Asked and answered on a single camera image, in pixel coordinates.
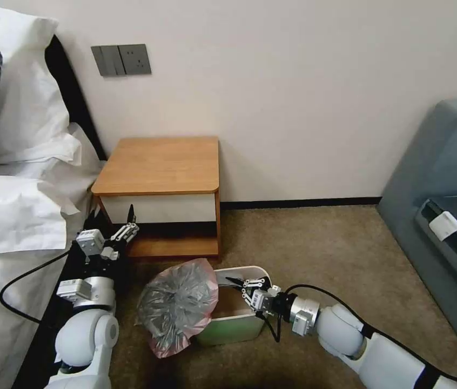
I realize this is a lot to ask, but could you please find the white green trash can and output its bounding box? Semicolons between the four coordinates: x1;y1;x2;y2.
194;265;274;346

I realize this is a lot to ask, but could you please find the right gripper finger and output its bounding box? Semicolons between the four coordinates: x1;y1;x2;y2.
238;288;263;313
225;276;273;292

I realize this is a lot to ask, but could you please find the flat white pillow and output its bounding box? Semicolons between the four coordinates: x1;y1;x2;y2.
0;121;109;181

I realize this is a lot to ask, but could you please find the grey wall switch panel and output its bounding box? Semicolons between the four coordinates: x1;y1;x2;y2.
90;43;152;77

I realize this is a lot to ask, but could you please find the black bed headboard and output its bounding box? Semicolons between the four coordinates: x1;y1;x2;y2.
44;34;109;163

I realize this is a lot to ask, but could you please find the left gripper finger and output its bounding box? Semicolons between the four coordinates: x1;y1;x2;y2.
82;202;103;234
106;204;141;249

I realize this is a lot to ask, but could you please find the pink translucent garbage bag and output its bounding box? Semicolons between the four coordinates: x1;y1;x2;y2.
134;257;219;359

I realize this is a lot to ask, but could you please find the wooden nightstand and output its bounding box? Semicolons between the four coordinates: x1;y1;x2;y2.
90;136;222;263

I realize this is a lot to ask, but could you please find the white duvet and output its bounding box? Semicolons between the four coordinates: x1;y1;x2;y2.
0;174;93;258

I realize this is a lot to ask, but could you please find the white label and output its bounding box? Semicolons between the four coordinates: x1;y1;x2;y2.
428;212;457;240

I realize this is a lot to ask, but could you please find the large white pillow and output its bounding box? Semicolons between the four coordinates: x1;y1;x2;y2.
0;7;71;163

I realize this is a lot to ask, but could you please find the black baseboard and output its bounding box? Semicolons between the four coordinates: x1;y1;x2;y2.
219;195;384;210

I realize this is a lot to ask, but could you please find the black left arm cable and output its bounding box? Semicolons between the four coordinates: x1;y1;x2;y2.
0;250;88;325

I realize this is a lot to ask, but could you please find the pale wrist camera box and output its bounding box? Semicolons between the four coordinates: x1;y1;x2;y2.
76;229;105;257
252;289;273;312

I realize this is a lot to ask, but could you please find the grey-blue sofa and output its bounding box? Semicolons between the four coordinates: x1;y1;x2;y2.
376;98;457;367

